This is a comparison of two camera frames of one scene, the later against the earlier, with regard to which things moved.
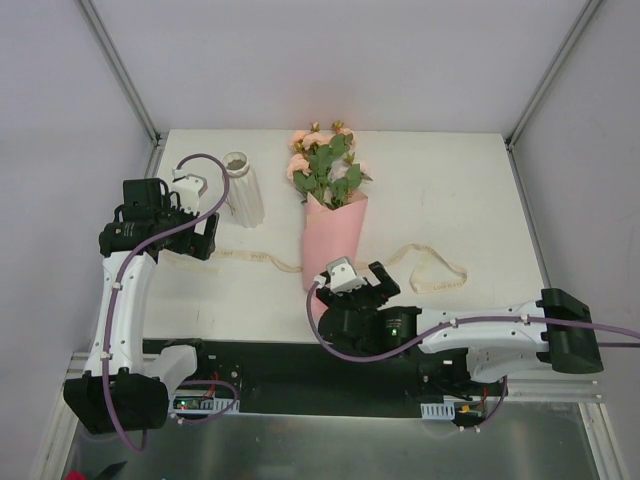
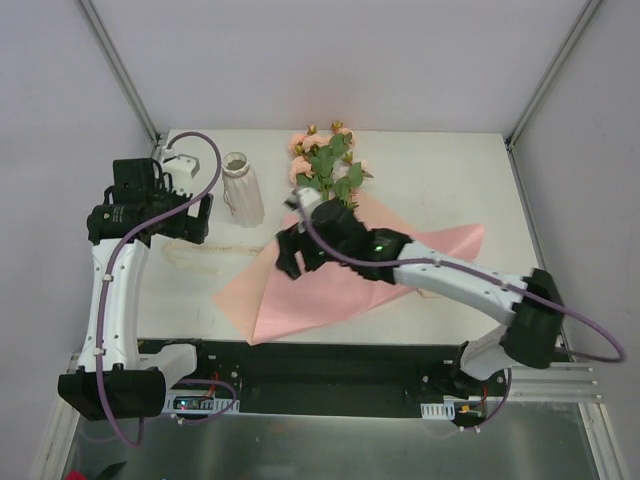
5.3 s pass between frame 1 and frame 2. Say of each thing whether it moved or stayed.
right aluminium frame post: stayed
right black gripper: moved
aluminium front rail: stayed
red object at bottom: stayed
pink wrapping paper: moved
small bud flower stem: stayed
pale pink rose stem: stayed
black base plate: stayed
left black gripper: moved
